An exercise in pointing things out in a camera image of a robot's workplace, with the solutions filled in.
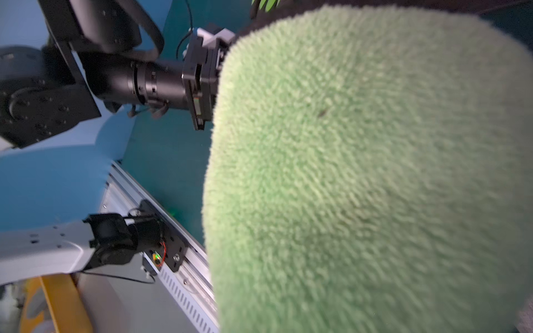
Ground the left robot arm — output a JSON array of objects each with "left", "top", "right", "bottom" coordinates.
[{"left": 1, "top": 1, "right": 235, "bottom": 285}]

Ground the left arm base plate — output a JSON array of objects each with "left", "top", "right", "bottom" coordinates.
[{"left": 126, "top": 199, "right": 190, "bottom": 273}]

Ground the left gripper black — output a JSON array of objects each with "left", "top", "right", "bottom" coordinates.
[{"left": 182, "top": 36, "right": 228, "bottom": 130}]

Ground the green black work glove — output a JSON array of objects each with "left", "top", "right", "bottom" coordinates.
[{"left": 251, "top": 0, "right": 280, "bottom": 12}]

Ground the green grey microfiber cloth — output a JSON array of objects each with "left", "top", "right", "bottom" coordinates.
[{"left": 203, "top": 4, "right": 532, "bottom": 332}]

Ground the left controller board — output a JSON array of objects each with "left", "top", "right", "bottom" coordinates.
[{"left": 142, "top": 248, "right": 167, "bottom": 277}]

